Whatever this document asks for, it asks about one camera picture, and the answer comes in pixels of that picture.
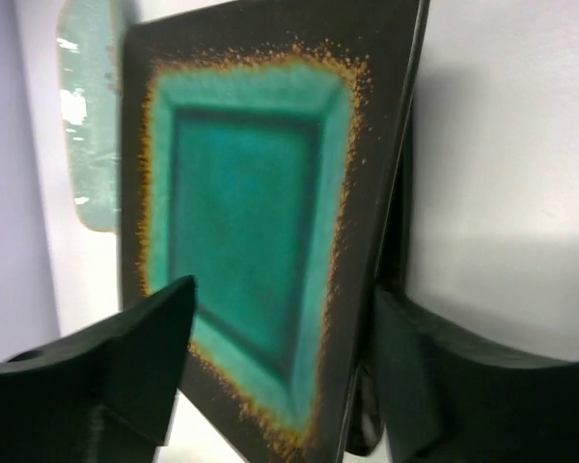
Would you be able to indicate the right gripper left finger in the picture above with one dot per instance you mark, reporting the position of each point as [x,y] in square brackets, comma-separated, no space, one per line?
[103,394]

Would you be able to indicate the light green rectangular plate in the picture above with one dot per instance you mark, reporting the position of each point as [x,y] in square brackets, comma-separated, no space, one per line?
[88,42]

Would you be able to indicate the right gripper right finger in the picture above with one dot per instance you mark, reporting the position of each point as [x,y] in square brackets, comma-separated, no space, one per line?
[449,395]

